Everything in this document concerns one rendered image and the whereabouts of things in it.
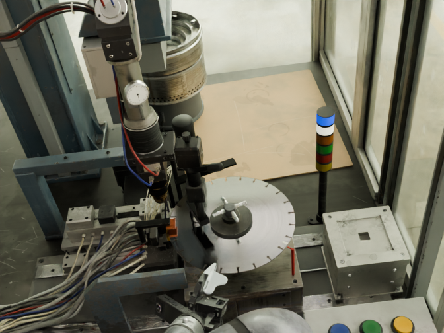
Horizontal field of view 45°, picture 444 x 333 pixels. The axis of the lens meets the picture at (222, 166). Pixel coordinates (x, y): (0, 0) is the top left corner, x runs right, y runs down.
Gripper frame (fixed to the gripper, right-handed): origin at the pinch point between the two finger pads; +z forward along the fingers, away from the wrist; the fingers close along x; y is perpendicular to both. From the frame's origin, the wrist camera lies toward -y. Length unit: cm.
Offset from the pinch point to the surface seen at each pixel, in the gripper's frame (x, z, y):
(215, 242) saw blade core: 10.7, 5.2, -1.4
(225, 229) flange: 13.7, 7.9, 0.2
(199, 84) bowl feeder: 45, 65, -31
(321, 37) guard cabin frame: 67, 112, 4
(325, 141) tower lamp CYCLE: 37.6, 22.3, 20.5
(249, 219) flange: 16.2, 11.8, 5.2
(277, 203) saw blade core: 19.8, 19.0, 10.5
